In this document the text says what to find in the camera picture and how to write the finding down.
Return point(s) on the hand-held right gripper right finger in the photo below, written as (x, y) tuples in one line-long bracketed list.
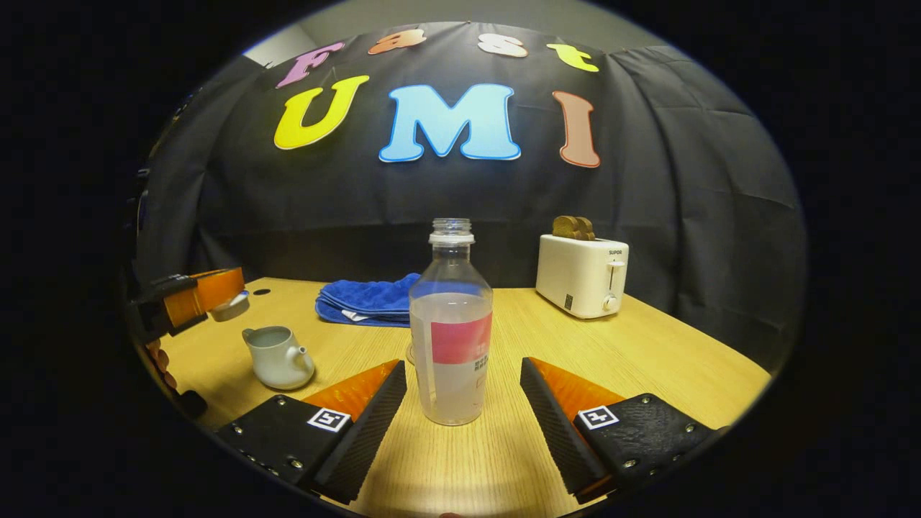
[(554, 432)]

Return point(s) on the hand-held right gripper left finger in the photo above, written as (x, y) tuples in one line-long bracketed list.
[(367, 432)]

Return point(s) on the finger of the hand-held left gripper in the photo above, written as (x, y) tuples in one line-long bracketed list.
[(194, 295)]

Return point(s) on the white ceramic teacup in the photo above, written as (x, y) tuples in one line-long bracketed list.
[(277, 363)]

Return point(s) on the clear plastic water bottle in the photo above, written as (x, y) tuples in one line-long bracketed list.
[(450, 324)]

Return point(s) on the folded blue towel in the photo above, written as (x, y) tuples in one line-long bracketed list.
[(367, 298)]

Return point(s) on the white toaster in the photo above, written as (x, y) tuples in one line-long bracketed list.
[(575, 277)]

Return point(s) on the brown toast slice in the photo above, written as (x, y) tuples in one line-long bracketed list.
[(586, 230), (565, 227)]

